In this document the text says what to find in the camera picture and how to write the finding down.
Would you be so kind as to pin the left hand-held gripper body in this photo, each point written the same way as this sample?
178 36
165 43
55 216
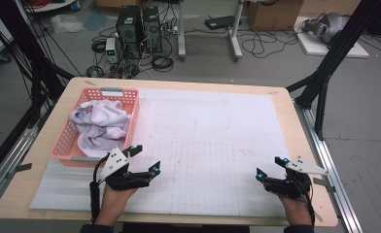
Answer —
114 161

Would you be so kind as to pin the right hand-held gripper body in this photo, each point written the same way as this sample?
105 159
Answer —
292 187

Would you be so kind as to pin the lilac towel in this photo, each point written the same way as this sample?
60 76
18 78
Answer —
101 123

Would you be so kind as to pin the pink plastic basket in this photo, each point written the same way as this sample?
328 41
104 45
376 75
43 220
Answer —
64 142

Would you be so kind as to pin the person's right hand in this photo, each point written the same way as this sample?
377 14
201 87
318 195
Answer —
297 210

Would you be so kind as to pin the person's left hand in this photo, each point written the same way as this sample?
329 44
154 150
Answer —
112 204

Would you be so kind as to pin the white grid mat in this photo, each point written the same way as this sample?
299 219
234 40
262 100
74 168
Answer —
211 145

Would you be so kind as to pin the white power supply unit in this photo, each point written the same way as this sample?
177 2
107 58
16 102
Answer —
111 48

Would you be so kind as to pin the white floor board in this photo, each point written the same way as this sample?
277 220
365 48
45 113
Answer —
315 48

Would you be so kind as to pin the black computer tower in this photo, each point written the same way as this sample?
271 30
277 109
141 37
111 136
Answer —
152 32
128 29

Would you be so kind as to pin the white metal stand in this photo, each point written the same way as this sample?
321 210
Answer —
181 32

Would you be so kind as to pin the clear plastic bag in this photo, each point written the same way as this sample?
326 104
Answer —
65 24

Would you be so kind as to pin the grey rounded device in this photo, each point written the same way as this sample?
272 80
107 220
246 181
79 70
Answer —
331 26

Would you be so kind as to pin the brown cardboard box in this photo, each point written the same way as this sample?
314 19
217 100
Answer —
272 16

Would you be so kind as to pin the black flat box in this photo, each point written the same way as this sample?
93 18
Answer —
221 22

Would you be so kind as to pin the pale cardboard box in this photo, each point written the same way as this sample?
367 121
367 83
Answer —
328 6

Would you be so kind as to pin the round white table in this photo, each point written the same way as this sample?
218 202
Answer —
59 5

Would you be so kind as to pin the grey metal bracket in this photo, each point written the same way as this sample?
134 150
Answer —
21 168
323 183

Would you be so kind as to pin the aluminium rail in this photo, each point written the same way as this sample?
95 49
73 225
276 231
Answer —
4 171
328 161

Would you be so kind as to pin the black metal frame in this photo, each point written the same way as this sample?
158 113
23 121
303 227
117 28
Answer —
17 32
340 42

